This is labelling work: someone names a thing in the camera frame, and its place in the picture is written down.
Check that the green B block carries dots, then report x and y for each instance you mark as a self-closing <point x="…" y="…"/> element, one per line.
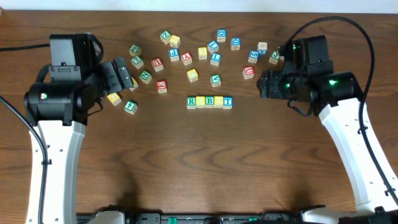
<point x="209" y="101"/>

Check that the yellow block beside Z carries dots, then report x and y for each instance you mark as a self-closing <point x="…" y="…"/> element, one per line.
<point x="175" y="41"/>

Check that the blue L block upper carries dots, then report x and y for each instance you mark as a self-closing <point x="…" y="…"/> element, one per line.
<point x="213" y="46"/>

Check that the red U block right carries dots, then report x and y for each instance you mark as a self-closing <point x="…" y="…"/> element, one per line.
<point x="248" y="72"/>

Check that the green 7 block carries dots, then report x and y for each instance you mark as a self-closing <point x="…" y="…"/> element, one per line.
<point x="137" y="62"/>

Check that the red u block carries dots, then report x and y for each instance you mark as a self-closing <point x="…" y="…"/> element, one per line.
<point x="157" y="64"/>
<point x="248" y="72"/>

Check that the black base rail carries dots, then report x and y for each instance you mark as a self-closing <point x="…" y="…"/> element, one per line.
<point x="158" y="217"/>

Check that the blue X block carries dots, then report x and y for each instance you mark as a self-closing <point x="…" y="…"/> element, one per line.
<point x="262" y="48"/>

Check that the blue T block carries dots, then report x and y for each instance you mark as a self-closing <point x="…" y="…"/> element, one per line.
<point x="227" y="102"/>

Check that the yellow G block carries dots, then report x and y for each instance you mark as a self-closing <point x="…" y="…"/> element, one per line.
<point x="114" y="98"/>

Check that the green N block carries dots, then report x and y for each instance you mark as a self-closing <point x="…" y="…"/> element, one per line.
<point x="145" y="77"/>

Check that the red A block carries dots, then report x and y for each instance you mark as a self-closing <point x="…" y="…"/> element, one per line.
<point x="186" y="58"/>

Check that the red E block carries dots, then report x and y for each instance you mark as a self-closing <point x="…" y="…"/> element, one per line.
<point x="162" y="86"/>

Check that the blue D block top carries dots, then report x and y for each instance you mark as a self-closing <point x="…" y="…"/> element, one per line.
<point x="221" y="35"/>

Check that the yellow O block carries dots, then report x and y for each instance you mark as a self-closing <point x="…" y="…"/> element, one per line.
<point x="200" y="101"/>
<point x="218" y="101"/>

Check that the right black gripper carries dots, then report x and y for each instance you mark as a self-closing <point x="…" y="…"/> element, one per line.
<point x="273" y="89"/>

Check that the green J block left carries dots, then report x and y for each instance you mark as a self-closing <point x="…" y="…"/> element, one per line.
<point x="135" y="50"/>

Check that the green Z block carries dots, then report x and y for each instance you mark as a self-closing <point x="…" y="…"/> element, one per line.
<point x="165" y="37"/>

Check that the blue d block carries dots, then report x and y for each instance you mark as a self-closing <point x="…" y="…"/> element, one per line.
<point x="221" y="35"/>
<point x="235" y="43"/>

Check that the green J block right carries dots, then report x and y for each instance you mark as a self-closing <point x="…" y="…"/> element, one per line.
<point x="274" y="58"/>

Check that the yellow Q block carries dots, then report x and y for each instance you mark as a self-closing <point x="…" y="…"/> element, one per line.
<point x="192" y="75"/>

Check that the blue P block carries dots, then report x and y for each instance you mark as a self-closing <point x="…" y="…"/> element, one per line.
<point x="174" y="55"/>

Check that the green j block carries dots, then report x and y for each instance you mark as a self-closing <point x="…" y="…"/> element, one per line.
<point x="135" y="50"/>
<point x="274" y="58"/>

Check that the red U block left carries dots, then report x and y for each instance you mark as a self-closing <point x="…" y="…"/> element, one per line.
<point x="157" y="64"/>

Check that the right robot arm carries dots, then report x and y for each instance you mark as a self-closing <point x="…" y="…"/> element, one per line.
<point x="336" y="98"/>

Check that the green 4 block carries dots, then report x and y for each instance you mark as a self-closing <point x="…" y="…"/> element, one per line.
<point x="130" y="107"/>

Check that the green R block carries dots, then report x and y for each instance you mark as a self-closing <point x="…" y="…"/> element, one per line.
<point x="191" y="103"/>

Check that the blue 5 block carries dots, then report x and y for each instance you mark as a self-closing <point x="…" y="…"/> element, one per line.
<point x="253" y="56"/>

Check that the yellow K block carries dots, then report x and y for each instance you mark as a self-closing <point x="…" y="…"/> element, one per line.
<point x="135" y="84"/>

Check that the yellow S block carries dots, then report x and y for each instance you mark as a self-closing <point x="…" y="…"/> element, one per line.
<point x="202" y="53"/>

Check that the blue l block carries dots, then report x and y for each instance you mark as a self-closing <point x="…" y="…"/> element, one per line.
<point x="213" y="46"/>
<point x="215" y="59"/>

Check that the blue D block right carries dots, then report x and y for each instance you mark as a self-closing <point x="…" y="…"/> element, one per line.
<point x="235" y="43"/>

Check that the blue L block lower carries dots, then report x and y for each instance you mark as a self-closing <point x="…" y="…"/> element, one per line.
<point x="215" y="59"/>

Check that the green V block right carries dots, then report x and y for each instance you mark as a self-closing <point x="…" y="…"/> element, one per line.
<point x="215" y="80"/>

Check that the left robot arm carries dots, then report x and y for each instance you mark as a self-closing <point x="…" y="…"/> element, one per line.
<point x="57" y="110"/>

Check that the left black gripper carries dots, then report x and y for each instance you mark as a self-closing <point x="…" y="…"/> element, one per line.
<point x="117" y="74"/>

